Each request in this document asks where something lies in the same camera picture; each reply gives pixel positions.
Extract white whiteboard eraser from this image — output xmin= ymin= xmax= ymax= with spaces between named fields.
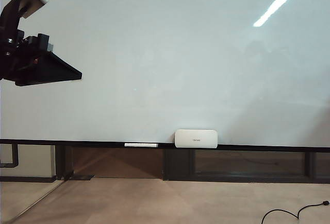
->
xmin=174 ymin=129 xmax=219 ymax=149

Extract dark framed glass partition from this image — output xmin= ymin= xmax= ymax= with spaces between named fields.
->
xmin=162 ymin=148 xmax=330 ymax=184

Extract dark door frame post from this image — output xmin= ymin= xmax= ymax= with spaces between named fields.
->
xmin=55 ymin=145 xmax=75 ymax=181

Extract black whiteboard stand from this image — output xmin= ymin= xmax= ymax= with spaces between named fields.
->
xmin=0 ymin=143 xmax=19 ymax=168

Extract black whiteboard pen tray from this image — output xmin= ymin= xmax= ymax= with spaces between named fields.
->
xmin=0 ymin=138 xmax=330 ymax=153

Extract black left camera bracket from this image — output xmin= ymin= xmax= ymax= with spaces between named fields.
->
xmin=0 ymin=0 xmax=37 ymax=33

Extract white marker pen with cap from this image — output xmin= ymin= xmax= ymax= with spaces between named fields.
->
xmin=124 ymin=143 xmax=159 ymax=148

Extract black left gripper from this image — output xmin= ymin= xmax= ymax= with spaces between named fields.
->
xmin=0 ymin=29 xmax=83 ymax=87

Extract large white glass whiteboard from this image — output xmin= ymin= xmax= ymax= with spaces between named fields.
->
xmin=0 ymin=0 xmax=330 ymax=148

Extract black power cable with plug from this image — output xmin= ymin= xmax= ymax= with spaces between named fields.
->
xmin=260 ymin=201 xmax=330 ymax=224

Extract dark skirting board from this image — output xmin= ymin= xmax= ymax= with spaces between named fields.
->
xmin=0 ymin=176 xmax=57 ymax=183

